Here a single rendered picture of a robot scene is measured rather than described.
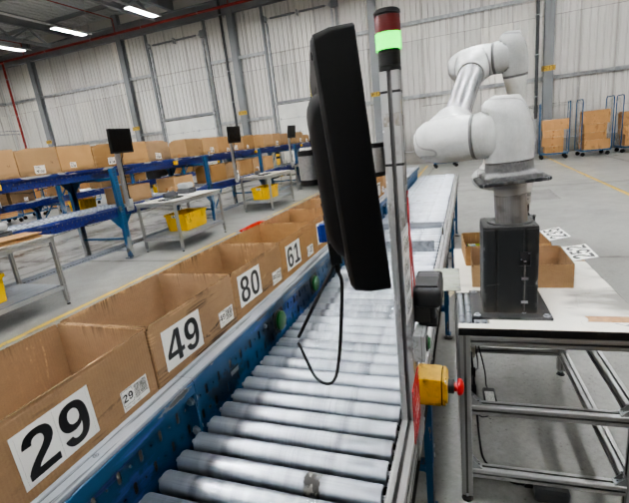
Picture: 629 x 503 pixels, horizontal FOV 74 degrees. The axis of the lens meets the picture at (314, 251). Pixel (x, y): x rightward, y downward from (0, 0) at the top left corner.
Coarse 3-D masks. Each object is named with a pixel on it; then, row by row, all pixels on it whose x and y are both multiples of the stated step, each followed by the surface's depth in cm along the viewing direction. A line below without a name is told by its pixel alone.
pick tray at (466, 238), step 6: (462, 234) 230; (468, 234) 230; (474, 234) 229; (540, 234) 213; (462, 240) 219; (468, 240) 230; (474, 240) 230; (540, 240) 214; (546, 240) 203; (462, 246) 221; (462, 252) 225; (468, 252) 205; (468, 258) 206; (468, 264) 207
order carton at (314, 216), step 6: (288, 210) 249; (294, 210) 249; (300, 210) 248; (306, 210) 246; (312, 210) 245; (318, 210) 244; (276, 216) 234; (282, 216) 241; (288, 216) 249; (294, 216) 250; (300, 216) 249; (306, 216) 247; (312, 216) 246; (318, 216) 245; (264, 222) 220; (270, 222) 227; (276, 222) 234; (282, 222) 241; (288, 222) 249; (294, 222) 251; (300, 222) 250; (312, 222) 206; (318, 222) 215; (312, 228) 206; (318, 246) 215
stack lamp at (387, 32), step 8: (376, 16) 80; (384, 16) 79; (392, 16) 79; (376, 24) 81; (384, 24) 80; (392, 24) 80; (376, 32) 81; (384, 32) 80; (392, 32) 80; (400, 32) 82; (376, 40) 82; (384, 40) 80; (392, 40) 80; (400, 40) 81; (376, 48) 82; (384, 48) 81; (400, 48) 82
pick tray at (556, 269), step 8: (472, 248) 202; (544, 248) 192; (552, 248) 191; (560, 248) 187; (472, 256) 203; (544, 256) 193; (552, 256) 192; (560, 256) 187; (568, 256) 174; (472, 264) 178; (544, 264) 168; (552, 264) 167; (560, 264) 166; (568, 264) 165; (472, 272) 178; (544, 272) 169; (552, 272) 168; (560, 272) 167; (568, 272) 166; (472, 280) 179; (544, 280) 170; (552, 280) 169; (560, 280) 168; (568, 280) 167
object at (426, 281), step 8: (424, 272) 103; (432, 272) 102; (440, 272) 103; (416, 280) 99; (424, 280) 98; (432, 280) 98; (440, 280) 99; (416, 288) 97; (424, 288) 96; (432, 288) 95; (440, 288) 96; (416, 296) 96; (424, 296) 95; (432, 296) 95; (440, 296) 95; (416, 304) 97; (424, 304) 96; (432, 304) 96; (440, 304) 96; (432, 312) 98; (432, 320) 99
